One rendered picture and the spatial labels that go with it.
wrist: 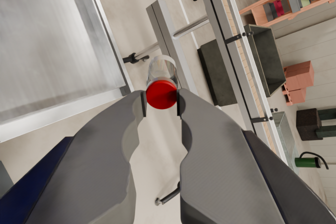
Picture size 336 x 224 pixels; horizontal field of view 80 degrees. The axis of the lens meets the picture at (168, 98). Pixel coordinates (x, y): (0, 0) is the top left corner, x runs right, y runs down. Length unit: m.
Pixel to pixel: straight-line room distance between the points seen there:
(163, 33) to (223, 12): 0.43
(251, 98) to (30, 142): 1.22
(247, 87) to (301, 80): 5.03
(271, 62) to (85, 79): 2.98
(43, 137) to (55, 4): 0.94
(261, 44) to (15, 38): 3.09
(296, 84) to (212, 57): 3.99
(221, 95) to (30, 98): 2.25
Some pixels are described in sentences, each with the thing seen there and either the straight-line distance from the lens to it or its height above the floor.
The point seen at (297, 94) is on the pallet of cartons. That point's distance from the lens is 6.34.
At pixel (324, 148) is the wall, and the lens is 8.43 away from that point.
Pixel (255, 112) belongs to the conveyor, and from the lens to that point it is 1.20.
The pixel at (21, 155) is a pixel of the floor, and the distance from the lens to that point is 1.34.
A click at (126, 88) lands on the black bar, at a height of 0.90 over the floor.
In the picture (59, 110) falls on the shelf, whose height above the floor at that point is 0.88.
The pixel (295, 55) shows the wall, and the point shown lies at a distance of 7.38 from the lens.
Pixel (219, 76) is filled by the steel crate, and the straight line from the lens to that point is 2.48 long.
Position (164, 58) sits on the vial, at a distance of 0.15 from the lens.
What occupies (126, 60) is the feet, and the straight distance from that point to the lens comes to 1.61.
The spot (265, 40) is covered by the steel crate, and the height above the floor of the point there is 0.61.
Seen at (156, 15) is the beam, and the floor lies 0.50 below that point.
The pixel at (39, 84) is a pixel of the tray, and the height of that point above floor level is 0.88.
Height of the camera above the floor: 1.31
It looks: 41 degrees down
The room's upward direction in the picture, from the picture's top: 74 degrees clockwise
